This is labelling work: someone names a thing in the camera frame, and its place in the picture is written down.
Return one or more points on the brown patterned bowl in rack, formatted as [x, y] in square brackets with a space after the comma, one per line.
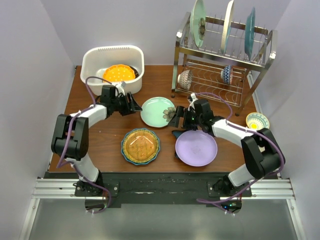
[185, 79]

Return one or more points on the cream plate in rack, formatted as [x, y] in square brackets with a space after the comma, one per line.
[227, 26]

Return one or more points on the teal star-shaped plate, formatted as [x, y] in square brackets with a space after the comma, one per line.
[176, 134]

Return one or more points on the lilac plastic plate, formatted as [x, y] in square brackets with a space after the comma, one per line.
[196, 148]

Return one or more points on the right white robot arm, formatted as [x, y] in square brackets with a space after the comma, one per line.
[262, 155]

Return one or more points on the blue yellow patterned bowl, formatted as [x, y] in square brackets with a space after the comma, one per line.
[257, 121]

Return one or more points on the amber glass plate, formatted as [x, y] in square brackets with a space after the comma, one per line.
[140, 145]

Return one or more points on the mint floral plate on table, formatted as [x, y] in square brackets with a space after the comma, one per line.
[157, 112]

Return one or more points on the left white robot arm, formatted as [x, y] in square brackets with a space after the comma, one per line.
[70, 140]

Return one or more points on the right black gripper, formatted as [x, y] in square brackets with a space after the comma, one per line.
[180, 112]

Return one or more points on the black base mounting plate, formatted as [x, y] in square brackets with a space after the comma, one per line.
[113, 189]

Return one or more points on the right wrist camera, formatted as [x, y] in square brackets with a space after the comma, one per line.
[192, 98]

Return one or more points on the aluminium rail frame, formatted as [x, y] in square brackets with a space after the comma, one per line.
[49, 189]

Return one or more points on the mint floral plate in rack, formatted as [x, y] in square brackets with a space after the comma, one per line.
[198, 22]

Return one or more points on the steel two-tier dish rack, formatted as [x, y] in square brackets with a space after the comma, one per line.
[207, 62]

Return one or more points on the black rimmed checkered plate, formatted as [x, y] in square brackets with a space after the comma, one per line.
[136, 73]

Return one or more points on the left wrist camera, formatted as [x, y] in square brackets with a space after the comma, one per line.
[120, 86]

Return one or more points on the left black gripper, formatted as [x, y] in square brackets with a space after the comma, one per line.
[131, 107]

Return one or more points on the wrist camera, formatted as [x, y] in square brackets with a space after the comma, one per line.
[192, 98]
[120, 86]

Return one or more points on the blue zigzag bowl in rack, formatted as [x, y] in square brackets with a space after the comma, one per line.
[227, 75]

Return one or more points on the yellow dotted scalloped plate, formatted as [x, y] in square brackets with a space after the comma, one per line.
[119, 73]

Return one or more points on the teal plate in rack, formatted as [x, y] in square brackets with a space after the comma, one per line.
[249, 33]

